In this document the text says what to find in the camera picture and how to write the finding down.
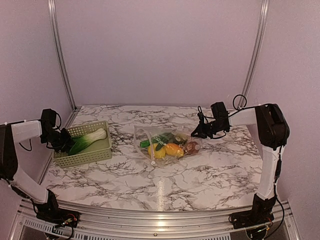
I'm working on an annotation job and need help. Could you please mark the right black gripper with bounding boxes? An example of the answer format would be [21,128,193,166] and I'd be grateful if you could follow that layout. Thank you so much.
[191,119,227,139]

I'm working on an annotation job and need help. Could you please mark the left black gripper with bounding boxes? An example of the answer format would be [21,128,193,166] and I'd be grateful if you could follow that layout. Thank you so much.
[40,127,75,153]

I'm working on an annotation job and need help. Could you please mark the fake bok choy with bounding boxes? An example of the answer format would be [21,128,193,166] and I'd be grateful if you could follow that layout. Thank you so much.
[68,128,107,156]

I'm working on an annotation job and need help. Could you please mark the green plastic basket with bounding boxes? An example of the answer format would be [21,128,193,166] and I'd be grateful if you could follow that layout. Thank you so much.
[52,120,112,169]

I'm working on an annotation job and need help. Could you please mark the clear zip top bag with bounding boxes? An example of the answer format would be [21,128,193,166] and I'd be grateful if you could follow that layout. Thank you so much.
[133,125,203,167]

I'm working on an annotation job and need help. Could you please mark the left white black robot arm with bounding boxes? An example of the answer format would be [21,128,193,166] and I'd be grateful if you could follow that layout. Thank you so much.
[0,108,75,223]

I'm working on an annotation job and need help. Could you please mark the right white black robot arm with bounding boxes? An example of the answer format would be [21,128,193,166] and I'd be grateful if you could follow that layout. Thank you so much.
[191,102,290,206]

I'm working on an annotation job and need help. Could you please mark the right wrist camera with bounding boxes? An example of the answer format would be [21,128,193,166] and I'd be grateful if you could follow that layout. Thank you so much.
[197,106,208,125]

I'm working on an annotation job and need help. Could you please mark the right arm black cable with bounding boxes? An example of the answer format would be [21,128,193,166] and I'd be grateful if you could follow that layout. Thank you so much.
[202,93,286,221]

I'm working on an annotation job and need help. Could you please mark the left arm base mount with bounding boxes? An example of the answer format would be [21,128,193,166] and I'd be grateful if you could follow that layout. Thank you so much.
[36,208,80,228]

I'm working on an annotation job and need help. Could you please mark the front aluminium rail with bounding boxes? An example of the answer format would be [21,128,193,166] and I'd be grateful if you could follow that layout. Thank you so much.
[9,197,301,240]

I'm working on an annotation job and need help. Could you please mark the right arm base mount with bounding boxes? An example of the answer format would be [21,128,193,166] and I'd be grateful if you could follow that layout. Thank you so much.
[228,210,275,229]

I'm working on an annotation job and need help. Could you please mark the left aluminium frame post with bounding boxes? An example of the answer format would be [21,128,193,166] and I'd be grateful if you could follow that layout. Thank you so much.
[47,0,77,112]

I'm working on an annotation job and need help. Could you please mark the aluminium frame post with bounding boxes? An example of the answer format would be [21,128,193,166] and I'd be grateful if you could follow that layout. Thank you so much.
[241,0,270,99]
[47,0,77,112]

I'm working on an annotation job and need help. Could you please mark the right aluminium frame post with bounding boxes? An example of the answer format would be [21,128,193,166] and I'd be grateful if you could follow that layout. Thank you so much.
[241,0,270,99]

